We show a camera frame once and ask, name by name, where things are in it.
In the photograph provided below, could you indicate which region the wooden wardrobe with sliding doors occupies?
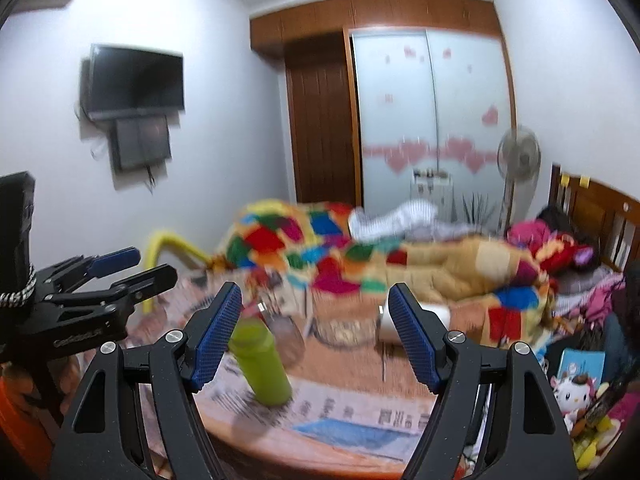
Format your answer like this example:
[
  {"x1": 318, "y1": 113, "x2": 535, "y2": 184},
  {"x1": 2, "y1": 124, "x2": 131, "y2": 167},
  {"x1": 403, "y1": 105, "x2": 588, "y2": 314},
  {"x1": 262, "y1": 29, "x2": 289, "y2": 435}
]
[{"x1": 249, "y1": 0, "x2": 519, "y2": 213}]

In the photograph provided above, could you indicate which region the yellow plush toy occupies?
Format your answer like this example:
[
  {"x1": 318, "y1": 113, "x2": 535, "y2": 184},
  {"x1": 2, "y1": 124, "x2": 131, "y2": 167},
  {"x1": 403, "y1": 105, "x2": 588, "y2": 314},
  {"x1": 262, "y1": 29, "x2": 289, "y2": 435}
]
[{"x1": 569, "y1": 409, "x2": 622, "y2": 468}]

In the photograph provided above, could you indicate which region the black wall television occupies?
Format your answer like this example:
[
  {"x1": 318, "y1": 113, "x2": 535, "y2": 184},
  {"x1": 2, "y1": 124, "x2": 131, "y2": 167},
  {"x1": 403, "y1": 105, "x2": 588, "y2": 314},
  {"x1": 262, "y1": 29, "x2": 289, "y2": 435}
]
[{"x1": 80, "y1": 43, "x2": 185, "y2": 122}]

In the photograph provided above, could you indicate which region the standing fan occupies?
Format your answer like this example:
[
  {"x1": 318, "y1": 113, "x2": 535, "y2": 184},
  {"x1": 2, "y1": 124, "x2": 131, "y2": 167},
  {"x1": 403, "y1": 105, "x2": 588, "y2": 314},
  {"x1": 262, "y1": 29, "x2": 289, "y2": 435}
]
[{"x1": 496, "y1": 124, "x2": 542, "y2": 237}]

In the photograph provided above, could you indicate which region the green bottle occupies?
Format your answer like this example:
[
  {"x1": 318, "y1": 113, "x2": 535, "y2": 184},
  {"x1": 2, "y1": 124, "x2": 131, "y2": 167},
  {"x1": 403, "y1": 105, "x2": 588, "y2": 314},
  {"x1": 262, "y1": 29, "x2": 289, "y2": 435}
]
[{"x1": 227, "y1": 319, "x2": 294, "y2": 407}]

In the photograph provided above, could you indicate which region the colourful patchwork blanket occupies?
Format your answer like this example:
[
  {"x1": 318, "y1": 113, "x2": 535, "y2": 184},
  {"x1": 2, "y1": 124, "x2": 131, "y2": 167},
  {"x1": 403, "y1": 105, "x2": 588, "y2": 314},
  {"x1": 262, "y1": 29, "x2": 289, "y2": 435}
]
[{"x1": 210, "y1": 200, "x2": 563, "y2": 356}]

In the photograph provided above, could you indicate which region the dark cloth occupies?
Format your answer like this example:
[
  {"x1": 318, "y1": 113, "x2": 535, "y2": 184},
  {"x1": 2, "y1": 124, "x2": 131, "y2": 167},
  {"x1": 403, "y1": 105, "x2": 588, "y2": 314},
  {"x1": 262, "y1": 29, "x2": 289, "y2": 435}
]
[{"x1": 606, "y1": 259, "x2": 640, "y2": 388}]

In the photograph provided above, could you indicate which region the dark wall-mounted box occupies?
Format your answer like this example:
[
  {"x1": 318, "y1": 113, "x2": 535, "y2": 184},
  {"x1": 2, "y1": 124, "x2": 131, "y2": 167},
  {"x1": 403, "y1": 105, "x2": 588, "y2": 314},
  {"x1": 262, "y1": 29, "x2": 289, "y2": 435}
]
[{"x1": 110, "y1": 115, "x2": 173, "y2": 171}]

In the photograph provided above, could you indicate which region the round wooden table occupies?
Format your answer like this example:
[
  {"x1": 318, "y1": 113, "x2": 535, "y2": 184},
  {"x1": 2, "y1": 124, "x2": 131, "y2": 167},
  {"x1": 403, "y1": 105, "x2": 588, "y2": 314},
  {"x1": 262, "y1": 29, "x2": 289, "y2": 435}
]
[{"x1": 120, "y1": 270, "x2": 501, "y2": 480}]

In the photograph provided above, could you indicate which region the white cup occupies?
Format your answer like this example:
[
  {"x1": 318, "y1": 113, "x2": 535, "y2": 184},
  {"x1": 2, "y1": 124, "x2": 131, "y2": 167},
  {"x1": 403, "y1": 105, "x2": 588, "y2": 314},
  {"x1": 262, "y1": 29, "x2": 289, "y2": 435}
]
[{"x1": 378, "y1": 301, "x2": 452, "y2": 356}]

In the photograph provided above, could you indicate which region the red plush pillow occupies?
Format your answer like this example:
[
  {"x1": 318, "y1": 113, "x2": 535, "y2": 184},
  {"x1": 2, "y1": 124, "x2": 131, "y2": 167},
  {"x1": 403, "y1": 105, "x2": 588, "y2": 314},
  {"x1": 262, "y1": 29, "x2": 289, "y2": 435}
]
[{"x1": 536, "y1": 239, "x2": 594, "y2": 275}]

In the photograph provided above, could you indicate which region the glass jar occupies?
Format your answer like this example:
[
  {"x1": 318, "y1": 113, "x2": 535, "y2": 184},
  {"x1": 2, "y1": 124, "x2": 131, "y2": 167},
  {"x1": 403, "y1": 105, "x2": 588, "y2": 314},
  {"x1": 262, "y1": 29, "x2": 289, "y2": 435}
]
[{"x1": 256, "y1": 297, "x2": 306, "y2": 367}]

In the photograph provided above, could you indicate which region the blue book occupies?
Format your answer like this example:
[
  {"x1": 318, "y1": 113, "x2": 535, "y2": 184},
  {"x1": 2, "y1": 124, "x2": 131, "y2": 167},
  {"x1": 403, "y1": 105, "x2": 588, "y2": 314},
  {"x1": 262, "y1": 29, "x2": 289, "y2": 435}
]
[{"x1": 552, "y1": 348, "x2": 606, "y2": 387}]

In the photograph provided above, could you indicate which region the glass bowl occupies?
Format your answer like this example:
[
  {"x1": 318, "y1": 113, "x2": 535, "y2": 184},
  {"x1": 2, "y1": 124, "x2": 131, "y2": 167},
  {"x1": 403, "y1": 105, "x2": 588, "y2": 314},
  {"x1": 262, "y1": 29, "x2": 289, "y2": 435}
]
[{"x1": 311, "y1": 304, "x2": 379, "y2": 347}]

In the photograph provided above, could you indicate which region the white striped cloth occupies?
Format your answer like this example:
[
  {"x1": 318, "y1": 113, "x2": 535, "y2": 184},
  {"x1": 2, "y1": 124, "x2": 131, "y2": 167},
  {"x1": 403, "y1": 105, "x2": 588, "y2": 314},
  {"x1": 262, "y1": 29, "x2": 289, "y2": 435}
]
[{"x1": 348, "y1": 199, "x2": 442, "y2": 244}]

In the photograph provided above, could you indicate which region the pink clothes pile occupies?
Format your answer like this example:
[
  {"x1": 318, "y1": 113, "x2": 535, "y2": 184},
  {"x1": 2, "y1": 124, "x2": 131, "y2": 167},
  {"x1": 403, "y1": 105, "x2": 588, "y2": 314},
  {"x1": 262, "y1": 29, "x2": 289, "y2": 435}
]
[{"x1": 554, "y1": 265, "x2": 627, "y2": 328}]

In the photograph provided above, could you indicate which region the orange stool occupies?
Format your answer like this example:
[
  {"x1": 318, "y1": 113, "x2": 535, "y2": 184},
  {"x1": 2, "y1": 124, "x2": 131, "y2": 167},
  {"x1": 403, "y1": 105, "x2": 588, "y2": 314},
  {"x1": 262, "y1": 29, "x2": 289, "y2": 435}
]
[{"x1": 0, "y1": 374, "x2": 57, "y2": 463}]

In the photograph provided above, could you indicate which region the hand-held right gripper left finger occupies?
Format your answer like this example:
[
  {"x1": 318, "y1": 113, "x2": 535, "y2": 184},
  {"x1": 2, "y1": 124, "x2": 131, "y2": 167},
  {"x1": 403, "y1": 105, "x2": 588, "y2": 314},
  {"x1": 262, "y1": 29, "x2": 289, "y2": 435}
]
[{"x1": 47, "y1": 281, "x2": 243, "y2": 480}]

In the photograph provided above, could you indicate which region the yellow tube chair frame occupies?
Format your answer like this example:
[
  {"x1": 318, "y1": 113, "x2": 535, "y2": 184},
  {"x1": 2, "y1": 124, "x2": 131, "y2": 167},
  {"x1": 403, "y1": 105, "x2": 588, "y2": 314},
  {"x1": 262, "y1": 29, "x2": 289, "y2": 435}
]
[{"x1": 141, "y1": 228, "x2": 214, "y2": 314}]

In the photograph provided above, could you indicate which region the wooden headboard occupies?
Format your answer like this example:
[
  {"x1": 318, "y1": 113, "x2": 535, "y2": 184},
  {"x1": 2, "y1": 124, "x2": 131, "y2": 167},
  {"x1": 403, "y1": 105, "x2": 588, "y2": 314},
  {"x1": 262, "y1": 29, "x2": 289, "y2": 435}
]
[{"x1": 549, "y1": 163, "x2": 640, "y2": 275}]

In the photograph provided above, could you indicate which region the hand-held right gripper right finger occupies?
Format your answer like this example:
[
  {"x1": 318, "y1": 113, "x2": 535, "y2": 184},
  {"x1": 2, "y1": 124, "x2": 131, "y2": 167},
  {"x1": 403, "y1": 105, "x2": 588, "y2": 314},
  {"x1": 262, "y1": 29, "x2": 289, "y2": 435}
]
[{"x1": 387, "y1": 282, "x2": 581, "y2": 480}]

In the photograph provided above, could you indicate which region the spiky green plant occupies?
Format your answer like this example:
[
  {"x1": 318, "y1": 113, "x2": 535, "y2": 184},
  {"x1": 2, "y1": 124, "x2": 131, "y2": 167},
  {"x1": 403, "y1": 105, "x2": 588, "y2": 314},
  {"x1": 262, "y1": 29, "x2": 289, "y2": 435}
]
[{"x1": 461, "y1": 192, "x2": 502, "y2": 234}]

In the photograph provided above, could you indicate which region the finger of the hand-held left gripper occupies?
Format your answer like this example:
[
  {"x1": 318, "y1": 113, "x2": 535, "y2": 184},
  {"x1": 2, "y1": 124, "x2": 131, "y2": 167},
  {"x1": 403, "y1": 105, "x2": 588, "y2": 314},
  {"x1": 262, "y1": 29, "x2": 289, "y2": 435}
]
[
  {"x1": 35, "y1": 246, "x2": 141, "y2": 286},
  {"x1": 37, "y1": 264, "x2": 179, "y2": 321}
]

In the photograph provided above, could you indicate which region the newspaper sheet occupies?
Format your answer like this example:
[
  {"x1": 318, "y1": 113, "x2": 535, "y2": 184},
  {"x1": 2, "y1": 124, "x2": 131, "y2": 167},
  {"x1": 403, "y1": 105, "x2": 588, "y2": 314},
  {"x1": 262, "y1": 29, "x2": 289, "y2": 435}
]
[{"x1": 200, "y1": 345, "x2": 451, "y2": 456}]

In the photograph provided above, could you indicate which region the white cat plush toy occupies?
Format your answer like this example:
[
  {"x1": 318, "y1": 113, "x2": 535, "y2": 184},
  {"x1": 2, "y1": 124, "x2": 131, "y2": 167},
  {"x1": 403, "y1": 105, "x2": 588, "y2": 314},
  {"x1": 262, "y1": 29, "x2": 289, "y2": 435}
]
[{"x1": 549, "y1": 373, "x2": 602, "y2": 432}]

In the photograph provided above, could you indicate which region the white floor appliance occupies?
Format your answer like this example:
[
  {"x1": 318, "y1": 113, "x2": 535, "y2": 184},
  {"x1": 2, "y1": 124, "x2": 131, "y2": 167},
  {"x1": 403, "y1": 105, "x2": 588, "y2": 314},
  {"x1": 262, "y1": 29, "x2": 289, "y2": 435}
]
[{"x1": 409, "y1": 169, "x2": 456, "y2": 209}]

